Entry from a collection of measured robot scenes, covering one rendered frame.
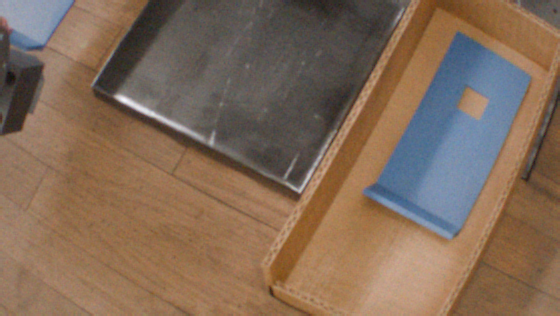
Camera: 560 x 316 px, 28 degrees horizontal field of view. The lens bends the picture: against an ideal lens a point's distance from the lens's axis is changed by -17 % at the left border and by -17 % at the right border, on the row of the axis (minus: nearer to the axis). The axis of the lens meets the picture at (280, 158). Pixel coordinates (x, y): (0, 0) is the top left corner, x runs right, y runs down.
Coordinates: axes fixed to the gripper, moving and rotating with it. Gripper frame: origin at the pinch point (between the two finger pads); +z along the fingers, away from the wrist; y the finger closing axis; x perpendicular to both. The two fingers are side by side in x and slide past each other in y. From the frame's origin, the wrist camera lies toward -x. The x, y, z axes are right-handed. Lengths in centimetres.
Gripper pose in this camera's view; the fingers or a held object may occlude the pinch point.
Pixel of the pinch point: (1, 32)
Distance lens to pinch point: 83.4
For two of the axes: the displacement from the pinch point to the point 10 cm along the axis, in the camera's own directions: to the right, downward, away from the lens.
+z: 2.9, -1.1, 9.5
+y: 3.9, -8.9, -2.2
